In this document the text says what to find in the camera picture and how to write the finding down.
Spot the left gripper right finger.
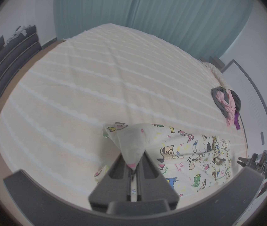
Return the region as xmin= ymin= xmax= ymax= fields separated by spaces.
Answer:
xmin=136 ymin=150 xmax=180 ymax=210

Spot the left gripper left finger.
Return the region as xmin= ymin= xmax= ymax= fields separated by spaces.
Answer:
xmin=88 ymin=154 xmax=132 ymax=212

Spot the white printed pyjama top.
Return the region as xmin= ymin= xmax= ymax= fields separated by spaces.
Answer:
xmin=94 ymin=122 xmax=233 ymax=202

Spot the bed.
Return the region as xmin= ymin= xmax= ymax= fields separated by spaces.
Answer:
xmin=0 ymin=23 xmax=267 ymax=211

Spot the purple garment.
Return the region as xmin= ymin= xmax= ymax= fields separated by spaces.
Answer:
xmin=233 ymin=111 xmax=241 ymax=130

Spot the pink garment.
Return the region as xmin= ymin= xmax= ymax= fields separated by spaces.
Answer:
xmin=219 ymin=90 xmax=236 ymax=126

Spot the dark grey garment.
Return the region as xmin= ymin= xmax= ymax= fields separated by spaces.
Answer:
xmin=230 ymin=90 xmax=242 ymax=112

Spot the cream pillow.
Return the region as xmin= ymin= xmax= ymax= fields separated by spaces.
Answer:
xmin=199 ymin=58 xmax=230 ymax=90

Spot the grey bedside table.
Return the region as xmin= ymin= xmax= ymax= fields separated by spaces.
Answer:
xmin=210 ymin=56 xmax=225 ymax=71

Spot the dark grey sofa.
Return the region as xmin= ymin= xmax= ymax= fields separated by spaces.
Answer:
xmin=0 ymin=25 xmax=42 ymax=98

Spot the blue-green curtain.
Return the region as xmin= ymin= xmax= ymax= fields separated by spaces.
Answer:
xmin=54 ymin=0 xmax=146 ymax=40
xmin=136 ymin=0 xmax=254 ymax=61

